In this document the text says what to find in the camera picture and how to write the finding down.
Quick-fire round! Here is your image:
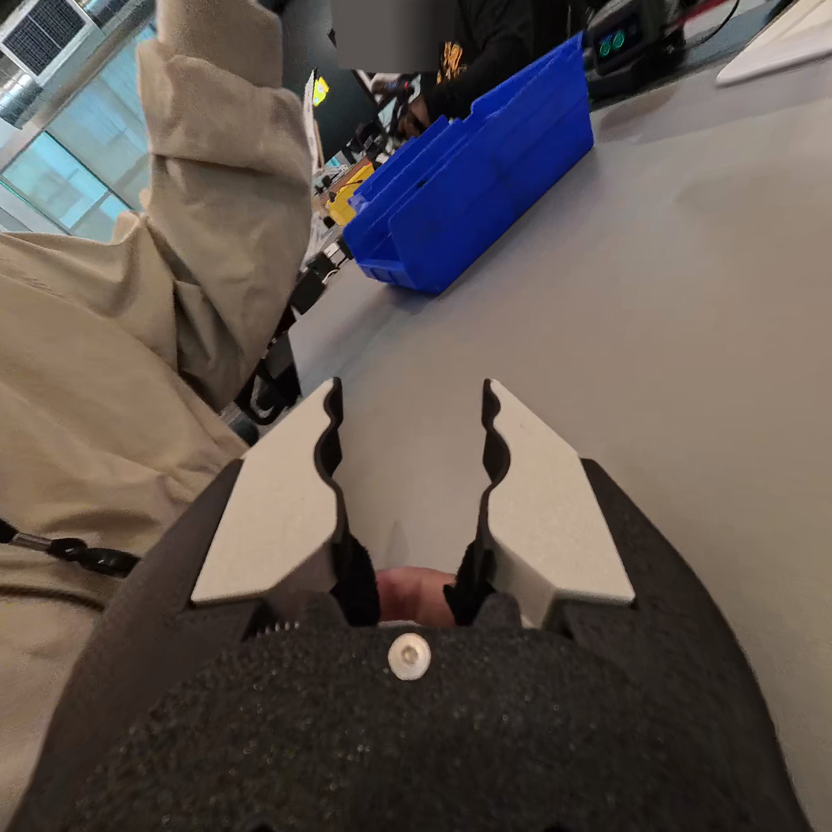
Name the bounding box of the person's beige jacket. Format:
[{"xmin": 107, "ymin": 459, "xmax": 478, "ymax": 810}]
[{"xmin": 0, "ymin": 211, "xmax": 251, "ymax": 826}]

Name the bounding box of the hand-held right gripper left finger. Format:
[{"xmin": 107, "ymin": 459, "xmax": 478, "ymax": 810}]
[{"xmin": 190, "ymin": 377, "xmax": 382, "ymax": 629}]

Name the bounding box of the ceiling air vent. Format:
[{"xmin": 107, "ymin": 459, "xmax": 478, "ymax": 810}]
[{"xmin": 0, "ymin": 0, "xmax": 98, "ymax": 78}]

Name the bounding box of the black jacket drawstring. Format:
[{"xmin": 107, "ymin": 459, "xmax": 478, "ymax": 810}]
[{"xmin": 0, "ymin": 519, "xmax": 140, "ymax": 578}]

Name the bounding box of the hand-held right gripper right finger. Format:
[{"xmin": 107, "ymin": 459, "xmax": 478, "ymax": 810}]
[{"xmin": 444, "ymin": 378, "xmax": 637, "ymax": 629}]

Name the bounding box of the yellow plastic bin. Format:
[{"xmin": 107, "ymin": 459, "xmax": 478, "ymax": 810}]
[{"xmin": 325, "ymin": 161, "xmax": 377, "ymax": 225}]

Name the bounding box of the blue plastic bin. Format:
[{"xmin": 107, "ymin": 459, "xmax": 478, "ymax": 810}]
[{"xmin": 341, "ymin": 31, "xmax": 595, "ymax": 296}]

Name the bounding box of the black device green display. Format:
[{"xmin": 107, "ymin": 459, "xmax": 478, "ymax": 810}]
[{"xmin": 585, "ymin": 0, "xmax": 686, "ymax": 101}]

